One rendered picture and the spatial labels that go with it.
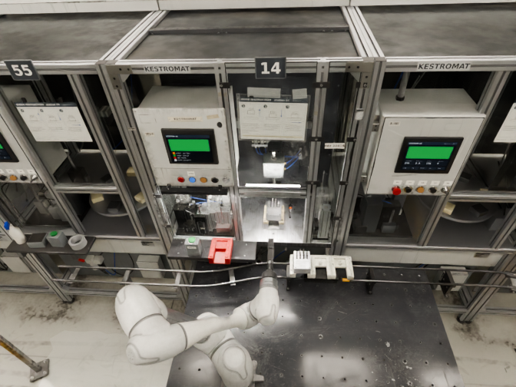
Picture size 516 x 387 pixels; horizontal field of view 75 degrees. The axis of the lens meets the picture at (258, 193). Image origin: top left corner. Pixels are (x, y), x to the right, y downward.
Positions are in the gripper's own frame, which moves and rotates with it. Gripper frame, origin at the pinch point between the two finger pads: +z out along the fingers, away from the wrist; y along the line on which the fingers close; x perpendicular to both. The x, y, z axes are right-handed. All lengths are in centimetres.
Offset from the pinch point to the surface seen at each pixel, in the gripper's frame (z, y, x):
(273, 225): 34.7, -20.9, 0.2
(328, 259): 11.5, -24.4, -33.4
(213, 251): 8.3, -15.9, 34.5
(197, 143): 18, 54, 35
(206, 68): 22, 88, 26
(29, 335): -7, -112, 193
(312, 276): 0.4, -26.2, -23.5
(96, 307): 18, -112, 149
